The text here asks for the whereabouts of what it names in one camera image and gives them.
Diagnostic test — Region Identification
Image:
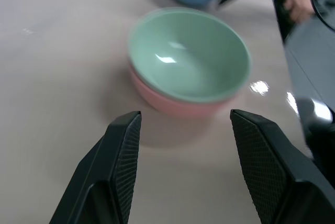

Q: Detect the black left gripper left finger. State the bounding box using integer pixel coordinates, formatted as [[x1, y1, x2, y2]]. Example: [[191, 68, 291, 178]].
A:
[[49, 110, 142, 224]]

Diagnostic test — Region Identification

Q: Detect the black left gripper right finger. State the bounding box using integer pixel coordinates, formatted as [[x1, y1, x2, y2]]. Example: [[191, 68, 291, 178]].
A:
[[229, 109, 335, 224]]

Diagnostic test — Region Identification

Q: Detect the green bowl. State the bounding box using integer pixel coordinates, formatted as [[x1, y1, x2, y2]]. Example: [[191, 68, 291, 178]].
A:
[[127, 6, 252, 104]]

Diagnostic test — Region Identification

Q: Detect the pink bowl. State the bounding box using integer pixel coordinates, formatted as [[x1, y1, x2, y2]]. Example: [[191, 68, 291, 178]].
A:
[[127, 63, 245, 119]]

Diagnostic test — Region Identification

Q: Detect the person's bare hand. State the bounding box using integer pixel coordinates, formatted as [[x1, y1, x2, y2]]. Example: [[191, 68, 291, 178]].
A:
[[284, 0, 315, 24]]

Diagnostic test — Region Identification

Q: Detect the person's dark clothing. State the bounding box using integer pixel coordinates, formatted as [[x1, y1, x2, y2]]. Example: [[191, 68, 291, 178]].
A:
[[269, 0, 335, 43]]

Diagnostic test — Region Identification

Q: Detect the black cable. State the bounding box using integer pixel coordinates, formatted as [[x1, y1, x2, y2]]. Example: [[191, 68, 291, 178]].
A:
[[310, 0, 335, 31]]

